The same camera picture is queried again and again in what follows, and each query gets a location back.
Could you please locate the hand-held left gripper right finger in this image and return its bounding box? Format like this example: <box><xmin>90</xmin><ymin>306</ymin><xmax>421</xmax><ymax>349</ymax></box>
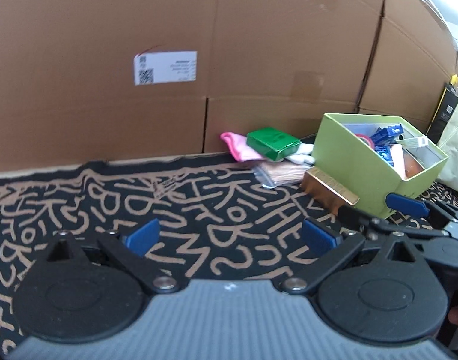
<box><xmin>281</xmin><ymin>217</ymin><xmax>427</xmax><ymax>295</ymax></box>

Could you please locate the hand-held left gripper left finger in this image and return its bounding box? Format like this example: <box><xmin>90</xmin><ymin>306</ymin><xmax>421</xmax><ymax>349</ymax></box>
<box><xmin>36</xmin><ymin>217</ymin><xmax>178</xmax><ymax>295</ymax></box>

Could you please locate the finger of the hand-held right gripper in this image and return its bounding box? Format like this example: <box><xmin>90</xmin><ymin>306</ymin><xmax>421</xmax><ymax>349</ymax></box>
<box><xmin>385</xmin><ymin>192</ymin><xmax>458</xmax><ymax>223</ymax></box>
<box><xmin>339</xmin><ymin>205</ymin><xmax>451</xmax><ymax>241</ymax></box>

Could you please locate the gold box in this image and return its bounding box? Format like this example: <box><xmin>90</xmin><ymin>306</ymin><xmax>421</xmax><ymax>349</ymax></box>
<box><xmin>301</xmin><ymin>168</ymin><xmax>361</xmax><ymax>217</ymax></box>

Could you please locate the orange and white box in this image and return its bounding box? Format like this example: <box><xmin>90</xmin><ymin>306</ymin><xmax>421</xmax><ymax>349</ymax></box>
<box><xmin>388</xmin><ymin>144</ymin><xmax>427</xmax><ymax>179</ymax></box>

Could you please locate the light green box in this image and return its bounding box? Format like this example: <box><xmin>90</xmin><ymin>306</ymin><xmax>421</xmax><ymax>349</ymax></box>
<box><xmin>312</xmin><ymin>113</ymin><xmax>449</xmax><ymax>219</ymax></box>

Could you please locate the blue cube box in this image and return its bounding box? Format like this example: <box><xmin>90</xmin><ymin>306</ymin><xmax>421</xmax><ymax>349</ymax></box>
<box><xmin>373</xmin><ymin>144</ymin><xmax>395</xmax><ymax>168</ymax></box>

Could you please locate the small blue box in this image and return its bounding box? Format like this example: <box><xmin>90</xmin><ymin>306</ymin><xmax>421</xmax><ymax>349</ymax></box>
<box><xmin>370</xmin><ymin>124</ymin><xmax>403</xmax><ymax>145</ymax></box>

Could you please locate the clear bag of toothpicks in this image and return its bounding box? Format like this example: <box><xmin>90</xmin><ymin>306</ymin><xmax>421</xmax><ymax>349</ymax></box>
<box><xmin>253</xmin><ymin>161</ymin><xmax>312</xmax><ymax>189</ymax></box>

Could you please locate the cream plastic bag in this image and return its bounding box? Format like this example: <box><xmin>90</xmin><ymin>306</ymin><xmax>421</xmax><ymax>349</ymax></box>
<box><xmin>437</xmin><ymin>79</ymin><xmax>458</xmax><ymax>193</ymax></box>

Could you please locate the black patterned blanket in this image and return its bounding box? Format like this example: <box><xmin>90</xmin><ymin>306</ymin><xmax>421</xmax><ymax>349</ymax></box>
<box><xmin>0</xmin><ymin>154</ymin><xmax>458</xmax><ymax>360</ymax></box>

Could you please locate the white cloth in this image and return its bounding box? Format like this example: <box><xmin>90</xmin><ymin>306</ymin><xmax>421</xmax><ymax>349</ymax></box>
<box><xmin>287</xmin><ymin>143</ymin><xmax>315</xmax><ymax>167</ymax></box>

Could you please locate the black package with yellow hanger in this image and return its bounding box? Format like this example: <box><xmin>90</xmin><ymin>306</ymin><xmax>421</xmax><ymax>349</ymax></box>
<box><xmin>427</xmin><ymin>74</ymin><xmax>458</xmax><ymax>144</ymax></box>

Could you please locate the dark green box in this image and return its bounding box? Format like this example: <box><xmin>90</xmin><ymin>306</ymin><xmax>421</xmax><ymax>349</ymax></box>
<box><xmin>246</xmin><ymin>128</ymin><xmax>302</xmax><ymax>161</ymax></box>

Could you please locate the pink cloth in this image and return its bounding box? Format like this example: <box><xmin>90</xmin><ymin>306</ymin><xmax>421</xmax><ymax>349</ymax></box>
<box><xmin>220</xmin><ymin>132</ymin><xmax>266</xmax><ymax>163</ymax></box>

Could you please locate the plain cardboard box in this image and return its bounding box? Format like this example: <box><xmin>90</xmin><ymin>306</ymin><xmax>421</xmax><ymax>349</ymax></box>
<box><xmin>357</xmin><ymin>0</ymin><xmax>458</xmax><ymax>133</ymax></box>

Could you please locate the white shipping label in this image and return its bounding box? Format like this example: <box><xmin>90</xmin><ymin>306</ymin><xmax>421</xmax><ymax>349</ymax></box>
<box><xmin>134</xmin><ymin>50</ymin><xmax>198</xmax><ymax>86</ymax></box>

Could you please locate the large cardboard box with label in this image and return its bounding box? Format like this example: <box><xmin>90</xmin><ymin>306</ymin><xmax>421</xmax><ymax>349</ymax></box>
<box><xmin>0</xmin><ymin>0</ymin><xmax>388</xmax><ymax>175</ymax></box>

